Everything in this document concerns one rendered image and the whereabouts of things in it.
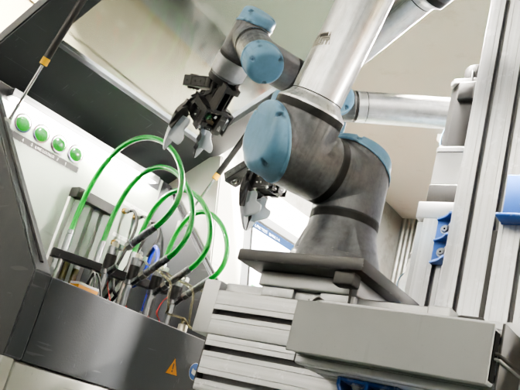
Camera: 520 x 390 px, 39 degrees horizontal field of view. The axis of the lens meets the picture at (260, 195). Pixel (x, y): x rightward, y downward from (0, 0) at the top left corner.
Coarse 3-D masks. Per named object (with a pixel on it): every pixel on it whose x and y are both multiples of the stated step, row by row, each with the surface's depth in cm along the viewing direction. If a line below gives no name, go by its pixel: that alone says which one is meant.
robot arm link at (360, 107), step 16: (352, 96) 165; (368, 96) 168; (384, 96) 169; (400, 96) 170; (416, 96) 171; (432, 96) 172; (352, 112) 167; (368, 112) 168; (384, 112) 168; (400, 112) 168; (416, 112) 169; (432, 112) 169
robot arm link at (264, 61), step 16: (256, 32) 142; (240, 48) 142; (256, 48) 137; (272, 48) 137; (256, 64) 137; (272, 64) 138; (288, 64) 142; (256, 80) 139; (272, 80) 140; (288, 80) 143
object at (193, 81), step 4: (184, 76) 164; (188, 76) 162; (192, 76) 161; (196, 76) 160; (200, 76) 158; (204, 76) 157; (208, 76) 156; (184, 80) 163; (188, 80) 162; (192, 80) 161; (196, 80) 159; (200, 80) 158; (204, 80) 157; (208, 80) 156; (212, 80) 156; (184, 84) 163; (188, 84) 162; (192, 84) 160; (196, 84) 159; (200, 84) 158; (204, 84) 156; (208, 84) 156; (192, 88) 163; (196, 88) 163; (200, 88) 163; (204, 88) 160; (208, 88) 158
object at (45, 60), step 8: (80, 0) 172; (80, 8) 172; (72, 16) 172; (64, 24) 172; (72, 24) 173; (64, 32) 172; (56, 40) 172; (48, 48) 172; (56, 48) 172; (48, 56) 172; (32, 80) 173; (24, 96) 173; (16, 104) 173; (8, 120) 172
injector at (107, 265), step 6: (108, 246) 179; (114, 246) 179; (108, 252) 178; (114, 252) 178; (108, 258) 177; (114, 258) 178; (102, 264) 178; (108, 264) 177; (114, 264) 178; (102, 270) 177; (108, 270) 176; (114, 270) 176; (102, 276) 176; (102, 282) 176; (102, 288) 176
